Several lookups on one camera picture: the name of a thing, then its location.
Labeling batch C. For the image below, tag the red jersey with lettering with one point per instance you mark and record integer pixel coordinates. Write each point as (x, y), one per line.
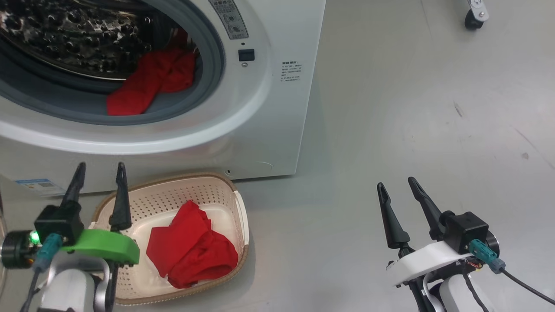
(147, 82)

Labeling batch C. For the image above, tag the cream perforated laundry basket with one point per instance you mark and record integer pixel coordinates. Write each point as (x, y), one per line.
(221, 199)

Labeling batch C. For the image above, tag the blue energy label sticker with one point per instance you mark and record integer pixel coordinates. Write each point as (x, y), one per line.
(41, 186)

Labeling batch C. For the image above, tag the metal leg with caster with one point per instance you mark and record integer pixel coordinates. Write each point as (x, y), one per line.
(476, 15)

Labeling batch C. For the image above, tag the small printed text sticker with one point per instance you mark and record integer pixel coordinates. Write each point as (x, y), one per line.
(291, 72)

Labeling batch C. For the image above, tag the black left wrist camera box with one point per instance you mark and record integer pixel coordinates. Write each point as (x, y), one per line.
(58, 223)

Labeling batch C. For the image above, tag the white front-load washing machine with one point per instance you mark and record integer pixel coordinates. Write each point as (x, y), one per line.
(269, 138)

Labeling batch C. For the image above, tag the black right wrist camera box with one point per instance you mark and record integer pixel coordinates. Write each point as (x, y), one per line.
(466, 229)

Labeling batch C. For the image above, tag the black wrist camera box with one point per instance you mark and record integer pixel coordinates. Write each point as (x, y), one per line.
(466, 229)
(58, 223)

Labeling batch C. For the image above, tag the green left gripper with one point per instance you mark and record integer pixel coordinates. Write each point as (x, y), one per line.
(104, 247)

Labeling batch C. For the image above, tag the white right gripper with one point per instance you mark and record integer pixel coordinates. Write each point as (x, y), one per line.
(420, 262)

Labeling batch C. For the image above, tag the grey warning label sticker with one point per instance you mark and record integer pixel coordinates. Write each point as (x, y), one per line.
(230, 19)

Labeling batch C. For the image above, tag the plain red garment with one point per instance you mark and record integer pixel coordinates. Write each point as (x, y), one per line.
(195, 247)

